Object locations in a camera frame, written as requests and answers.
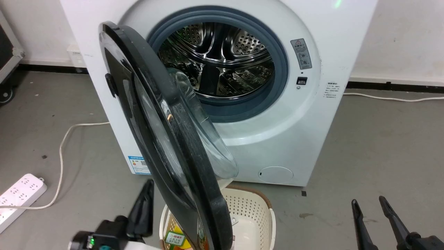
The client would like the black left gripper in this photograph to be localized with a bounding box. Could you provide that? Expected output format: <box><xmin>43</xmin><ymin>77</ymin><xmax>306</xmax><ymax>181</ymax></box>
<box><xmin>68</xmin><ymin>179</ymin><xmax>161</xmax><ymax>250</ymax></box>

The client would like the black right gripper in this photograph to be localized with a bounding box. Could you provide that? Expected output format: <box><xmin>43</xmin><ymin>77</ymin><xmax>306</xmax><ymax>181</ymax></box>
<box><xmin>351</xmin><ymin>196</ymin><xmax>444</xmax><ymax>250</ymax></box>

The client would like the black round glass washer door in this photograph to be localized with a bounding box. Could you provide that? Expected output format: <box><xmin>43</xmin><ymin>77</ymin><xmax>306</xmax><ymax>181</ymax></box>
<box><xmin>98</xmin><ymin>22</ymin><xmax>240</xmax><ymax>250</ymax></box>

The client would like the grey rubber door gasket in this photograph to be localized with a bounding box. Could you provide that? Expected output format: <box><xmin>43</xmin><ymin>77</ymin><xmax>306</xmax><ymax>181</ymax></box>
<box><xmin>147</xmin><ymin>6</ymin><xmax>289</xmax><ymax>123</ymax></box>

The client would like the white front-load washing machine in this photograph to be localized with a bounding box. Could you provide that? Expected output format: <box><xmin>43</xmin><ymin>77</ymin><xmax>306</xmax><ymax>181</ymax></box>
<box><xmin>60</xmin><ymin>0</ymin><xmax>378</xmax><ymax>187</ymax></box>

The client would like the bottle with green label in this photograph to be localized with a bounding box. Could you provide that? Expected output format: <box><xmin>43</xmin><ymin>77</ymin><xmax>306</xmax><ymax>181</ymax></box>
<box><xmin>163</xmin><ymin>222</ymin><xmax>195</xmax><ymax>250</ymax></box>

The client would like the blue energy label sticker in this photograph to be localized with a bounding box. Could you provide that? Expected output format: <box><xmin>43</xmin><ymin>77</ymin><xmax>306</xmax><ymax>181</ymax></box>
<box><xmin>127</xmin><ymin>155</ymin><xmax>152</xmax><ymax>175</ymax></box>

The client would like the white perforated laundry basket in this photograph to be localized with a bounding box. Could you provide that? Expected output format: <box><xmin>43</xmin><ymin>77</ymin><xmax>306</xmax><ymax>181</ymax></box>
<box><xmin>159</xmin><ymin>185</ymin><xmax>276</xmax><ymax>250</ymax></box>

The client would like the round white filter cover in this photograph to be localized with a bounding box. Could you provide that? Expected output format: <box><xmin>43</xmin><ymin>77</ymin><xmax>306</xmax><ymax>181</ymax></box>
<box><xmin>258</xmin><ymin>166</ymin><xmax>294</xmax><ymax>185</ymax></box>

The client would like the white power strip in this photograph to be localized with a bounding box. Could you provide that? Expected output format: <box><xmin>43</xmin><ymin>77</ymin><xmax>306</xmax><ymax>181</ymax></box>
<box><xmin>0</xmin><ymin>173</ymin><xmax>48</xmax><ymax>234</ymax></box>

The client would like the steel washer drum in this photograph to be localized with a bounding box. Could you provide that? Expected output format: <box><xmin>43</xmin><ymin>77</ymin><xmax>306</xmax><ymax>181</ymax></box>
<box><xmin>158</xmin><ymin>22</ymin><xmax>275</xmax><ymax>98</ymax></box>

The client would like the grey warning sticker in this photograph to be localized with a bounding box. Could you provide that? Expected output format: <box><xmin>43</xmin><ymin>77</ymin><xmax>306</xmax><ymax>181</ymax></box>
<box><xmin>290</xmin><ymin>38</ymin><xmax>312</xmax><ymax>70</ymax></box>

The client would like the black flight case with wheel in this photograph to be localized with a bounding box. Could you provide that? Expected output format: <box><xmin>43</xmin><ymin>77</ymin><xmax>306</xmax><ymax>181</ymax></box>
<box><xmin>0</xmin><ymin>10</ymin><xmax>26</xmax><ymax>105</ymax></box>

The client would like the white power strip cable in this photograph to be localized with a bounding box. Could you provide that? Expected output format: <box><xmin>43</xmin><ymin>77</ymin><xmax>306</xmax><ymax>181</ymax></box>
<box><xmin>0</xmin><ymin>122</ymin><xmax>110</xmax><ymax>210</ymax></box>

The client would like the thin white floor cable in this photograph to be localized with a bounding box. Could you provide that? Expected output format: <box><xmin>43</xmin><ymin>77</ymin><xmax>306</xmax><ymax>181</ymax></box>
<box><xmin>343</xmin><ymin>92</ymin><xmax>444</xmax><ymax>102</ymax></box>

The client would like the white wall outlet box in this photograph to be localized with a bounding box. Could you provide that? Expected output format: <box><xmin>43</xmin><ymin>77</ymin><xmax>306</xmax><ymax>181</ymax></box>
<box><xmin>67</xmin><ymin>44</ymin><xmax>86</xmax><ymax>68</ymax></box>

